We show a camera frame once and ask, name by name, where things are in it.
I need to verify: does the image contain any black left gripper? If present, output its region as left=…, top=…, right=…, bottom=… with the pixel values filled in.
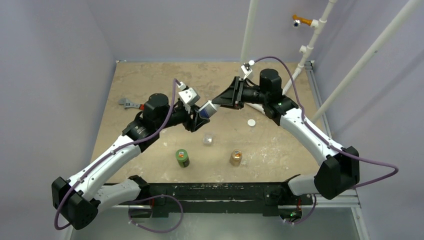
left=156, top=103, right=209, bottom=131

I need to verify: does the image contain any white capped dark pill bottle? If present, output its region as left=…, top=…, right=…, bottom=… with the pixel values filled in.
left=199, top=100, right=218, bottom=119

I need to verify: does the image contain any clear plastic pill organizer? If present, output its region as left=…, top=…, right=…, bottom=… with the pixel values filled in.
left=202, top=133, right=214, bottom=146

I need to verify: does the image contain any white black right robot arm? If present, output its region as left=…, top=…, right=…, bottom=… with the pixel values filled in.
left=211, top=68, right=360, bottom=204

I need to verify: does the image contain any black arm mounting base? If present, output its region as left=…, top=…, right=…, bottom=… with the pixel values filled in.
left=124, top=182, right=313, bottom=218

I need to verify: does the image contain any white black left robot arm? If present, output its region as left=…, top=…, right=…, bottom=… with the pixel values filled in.
left=51, top=90, right=218, bottom=230

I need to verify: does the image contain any green pill bottle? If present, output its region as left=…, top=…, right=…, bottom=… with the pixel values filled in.
left=175, top=148, right=190, bottom=168

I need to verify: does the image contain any amber pill bottle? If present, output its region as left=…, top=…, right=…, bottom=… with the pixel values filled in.
left=229, top=149, right=243, bottom=167

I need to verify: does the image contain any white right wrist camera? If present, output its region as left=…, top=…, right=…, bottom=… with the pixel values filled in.
left=240, top=60, right=255, bottom=80

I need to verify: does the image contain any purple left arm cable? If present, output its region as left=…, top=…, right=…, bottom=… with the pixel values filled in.
left=53, top=78, right=184, bottom=233

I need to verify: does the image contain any red handled adjustable wrench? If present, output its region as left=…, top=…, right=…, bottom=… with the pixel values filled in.
left=118, top=97, right=144, bottom=111

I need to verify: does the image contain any white PVC pipe frame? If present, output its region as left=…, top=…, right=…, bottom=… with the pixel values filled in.
left=249, top=0, right=424, bottom=135

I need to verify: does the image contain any aluminium extrusion frame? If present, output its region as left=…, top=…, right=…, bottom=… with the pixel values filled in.
left=61, top=60, right=370, bottom=240

